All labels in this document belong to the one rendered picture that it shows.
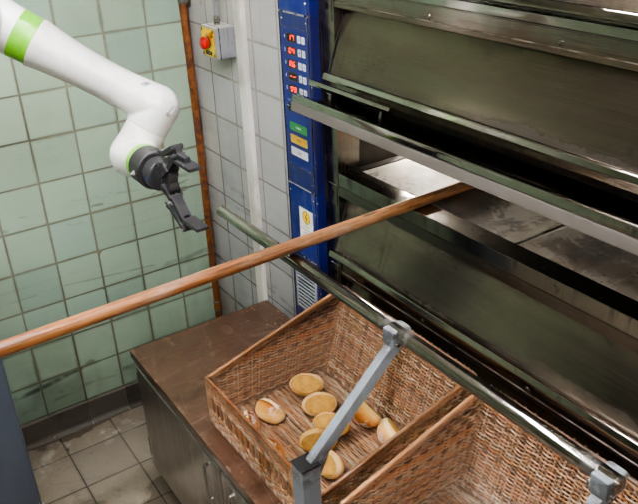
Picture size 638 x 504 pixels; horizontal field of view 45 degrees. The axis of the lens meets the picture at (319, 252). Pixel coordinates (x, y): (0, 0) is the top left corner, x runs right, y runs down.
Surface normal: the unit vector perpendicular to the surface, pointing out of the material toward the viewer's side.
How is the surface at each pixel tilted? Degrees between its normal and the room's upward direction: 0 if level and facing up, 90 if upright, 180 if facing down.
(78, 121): 90
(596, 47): 90
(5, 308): 90
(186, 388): 0
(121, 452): 0
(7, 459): 90
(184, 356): 0
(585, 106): 70
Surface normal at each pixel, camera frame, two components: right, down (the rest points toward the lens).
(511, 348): -0.79, -0.04
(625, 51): -0.83, 0.29
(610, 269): -0.04, -0.89
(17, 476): 0.58, 0.36
